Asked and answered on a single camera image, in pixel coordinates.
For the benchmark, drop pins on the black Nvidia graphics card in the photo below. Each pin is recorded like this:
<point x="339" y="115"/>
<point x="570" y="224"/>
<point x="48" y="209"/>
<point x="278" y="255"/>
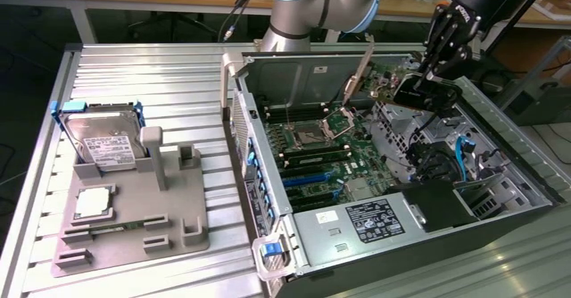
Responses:
<point x="419" y="94"/>

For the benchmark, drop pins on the metal disk bay cage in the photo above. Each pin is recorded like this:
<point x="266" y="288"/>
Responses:
<point x="396" y="117"/>

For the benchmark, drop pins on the grey metal cabinet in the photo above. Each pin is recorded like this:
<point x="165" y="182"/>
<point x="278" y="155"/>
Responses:
<point x="548" y="101"/>

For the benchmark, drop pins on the green motherboard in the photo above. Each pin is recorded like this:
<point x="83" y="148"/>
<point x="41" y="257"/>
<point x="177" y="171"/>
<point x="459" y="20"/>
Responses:
<point x="362" y="151"/>

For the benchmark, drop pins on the open metal socket cover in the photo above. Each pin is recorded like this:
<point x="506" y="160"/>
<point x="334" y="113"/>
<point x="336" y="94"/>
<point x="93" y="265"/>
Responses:
<point x="340" y="122"/>

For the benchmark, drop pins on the CPU socket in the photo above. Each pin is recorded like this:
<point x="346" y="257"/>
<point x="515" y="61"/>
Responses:
<point x="310" y="136"/>

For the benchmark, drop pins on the silver chipset heat sink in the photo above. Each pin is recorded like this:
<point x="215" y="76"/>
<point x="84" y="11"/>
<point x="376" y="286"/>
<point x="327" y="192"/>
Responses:
<point x="359" y="191"/>

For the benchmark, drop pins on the black RAM stick with label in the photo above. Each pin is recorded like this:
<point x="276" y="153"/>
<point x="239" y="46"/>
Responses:
<point x="312" y="159"/>

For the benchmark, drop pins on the thin metal locking lever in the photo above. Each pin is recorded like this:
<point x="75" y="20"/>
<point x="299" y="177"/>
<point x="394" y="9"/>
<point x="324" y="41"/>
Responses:
<point x="288" y="114"/>

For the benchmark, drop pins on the blue expansion slot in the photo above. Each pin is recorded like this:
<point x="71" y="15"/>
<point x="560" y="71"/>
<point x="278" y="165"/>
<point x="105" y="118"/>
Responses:
<point x="307" y="180"/>

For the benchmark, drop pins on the open black PC case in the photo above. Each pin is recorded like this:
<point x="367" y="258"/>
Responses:
<point x="446" y="271"/>

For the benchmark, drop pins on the grey power supply unit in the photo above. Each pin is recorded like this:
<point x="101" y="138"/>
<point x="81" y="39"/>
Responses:
<point x="320" y="244"/>

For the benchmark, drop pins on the black chair base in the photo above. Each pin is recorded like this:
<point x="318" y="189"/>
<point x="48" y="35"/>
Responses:
<point x="177" y="19"/>

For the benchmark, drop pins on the hard disk in blue carrier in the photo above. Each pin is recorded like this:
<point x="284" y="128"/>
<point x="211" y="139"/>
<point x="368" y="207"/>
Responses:
<point x="107" y="144"/>

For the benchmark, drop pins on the green RAM stick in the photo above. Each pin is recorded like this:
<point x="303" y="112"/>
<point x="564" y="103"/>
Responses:
<point x="116" y="228"/>

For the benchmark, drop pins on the grey parts rack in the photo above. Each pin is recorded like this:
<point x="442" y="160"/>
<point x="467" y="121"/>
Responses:
<point x="133" y="254"/>

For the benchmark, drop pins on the silver CPU chip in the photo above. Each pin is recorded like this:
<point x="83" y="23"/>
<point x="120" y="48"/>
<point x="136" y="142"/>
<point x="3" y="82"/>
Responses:
<point x="91" y="202"/>

